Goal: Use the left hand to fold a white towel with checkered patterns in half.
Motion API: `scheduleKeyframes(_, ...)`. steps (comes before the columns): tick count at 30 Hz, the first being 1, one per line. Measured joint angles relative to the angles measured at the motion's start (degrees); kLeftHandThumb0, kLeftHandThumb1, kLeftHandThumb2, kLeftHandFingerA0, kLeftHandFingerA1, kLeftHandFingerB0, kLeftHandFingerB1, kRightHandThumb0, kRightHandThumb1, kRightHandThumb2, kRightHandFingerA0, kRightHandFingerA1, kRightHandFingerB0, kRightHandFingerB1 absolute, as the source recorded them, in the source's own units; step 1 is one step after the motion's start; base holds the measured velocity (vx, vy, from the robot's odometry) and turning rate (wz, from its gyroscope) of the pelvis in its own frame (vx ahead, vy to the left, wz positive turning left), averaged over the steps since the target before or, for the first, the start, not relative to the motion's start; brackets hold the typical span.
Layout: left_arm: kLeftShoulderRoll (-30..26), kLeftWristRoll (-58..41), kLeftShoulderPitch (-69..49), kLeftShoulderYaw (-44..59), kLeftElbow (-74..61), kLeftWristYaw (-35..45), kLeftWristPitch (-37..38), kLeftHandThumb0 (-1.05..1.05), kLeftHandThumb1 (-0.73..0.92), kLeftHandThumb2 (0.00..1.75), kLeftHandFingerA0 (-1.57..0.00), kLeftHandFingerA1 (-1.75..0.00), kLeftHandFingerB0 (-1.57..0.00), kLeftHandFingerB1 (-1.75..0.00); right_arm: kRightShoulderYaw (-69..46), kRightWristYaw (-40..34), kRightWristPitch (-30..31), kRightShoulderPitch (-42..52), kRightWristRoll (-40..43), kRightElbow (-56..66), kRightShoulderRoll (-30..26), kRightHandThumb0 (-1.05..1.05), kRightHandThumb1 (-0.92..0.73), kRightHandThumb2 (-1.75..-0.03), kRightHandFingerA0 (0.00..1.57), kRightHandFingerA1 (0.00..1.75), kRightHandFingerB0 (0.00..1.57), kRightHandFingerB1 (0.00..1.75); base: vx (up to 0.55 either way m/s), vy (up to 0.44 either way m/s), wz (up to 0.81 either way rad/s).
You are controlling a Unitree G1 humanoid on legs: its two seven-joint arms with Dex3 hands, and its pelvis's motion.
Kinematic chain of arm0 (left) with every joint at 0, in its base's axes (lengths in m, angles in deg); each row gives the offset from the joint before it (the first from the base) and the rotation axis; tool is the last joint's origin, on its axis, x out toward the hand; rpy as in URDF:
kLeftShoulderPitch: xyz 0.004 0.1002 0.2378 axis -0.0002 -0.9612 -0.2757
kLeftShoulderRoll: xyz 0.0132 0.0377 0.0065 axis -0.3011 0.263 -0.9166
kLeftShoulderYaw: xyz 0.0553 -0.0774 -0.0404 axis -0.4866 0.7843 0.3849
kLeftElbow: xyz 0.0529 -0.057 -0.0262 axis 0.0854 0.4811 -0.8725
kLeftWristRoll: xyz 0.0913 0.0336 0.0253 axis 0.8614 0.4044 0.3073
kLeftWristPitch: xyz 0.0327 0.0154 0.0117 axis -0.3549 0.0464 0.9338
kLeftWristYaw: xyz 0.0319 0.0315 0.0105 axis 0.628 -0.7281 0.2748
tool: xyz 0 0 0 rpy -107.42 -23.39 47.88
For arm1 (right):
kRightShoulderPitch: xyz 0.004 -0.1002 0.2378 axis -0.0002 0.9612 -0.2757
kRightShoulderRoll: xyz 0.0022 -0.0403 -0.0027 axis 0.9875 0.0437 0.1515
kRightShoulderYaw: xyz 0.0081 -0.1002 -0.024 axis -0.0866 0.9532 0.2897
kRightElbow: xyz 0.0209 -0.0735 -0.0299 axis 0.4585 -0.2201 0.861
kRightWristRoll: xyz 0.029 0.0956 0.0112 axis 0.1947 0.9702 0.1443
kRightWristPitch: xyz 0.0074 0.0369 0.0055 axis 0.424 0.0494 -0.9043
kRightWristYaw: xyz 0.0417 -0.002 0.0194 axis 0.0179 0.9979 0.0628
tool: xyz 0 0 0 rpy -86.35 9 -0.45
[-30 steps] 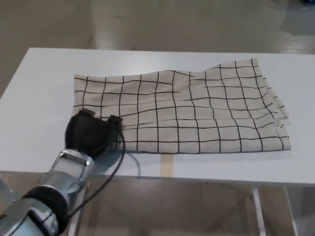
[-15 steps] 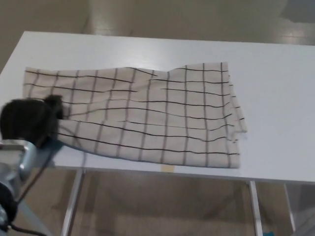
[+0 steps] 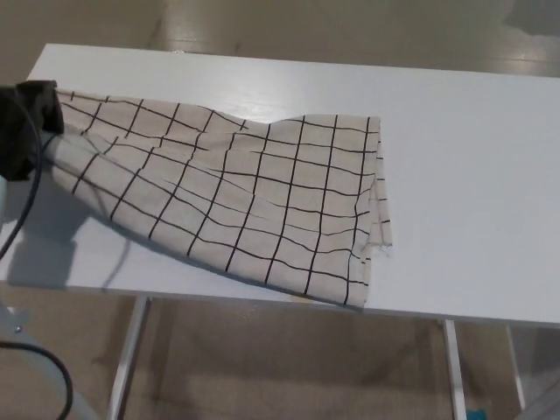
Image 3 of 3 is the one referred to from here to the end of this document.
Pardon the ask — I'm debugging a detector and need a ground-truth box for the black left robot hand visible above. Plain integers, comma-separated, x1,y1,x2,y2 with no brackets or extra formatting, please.
0,79,67,182

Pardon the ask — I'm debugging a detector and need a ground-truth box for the white black-checkered towel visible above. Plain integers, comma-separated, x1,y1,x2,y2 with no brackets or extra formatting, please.
42,87,394,314

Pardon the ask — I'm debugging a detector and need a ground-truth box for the white table leg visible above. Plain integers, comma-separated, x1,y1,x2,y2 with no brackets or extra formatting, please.
440,319,467,420
504,325,527,404
103,297,152,420

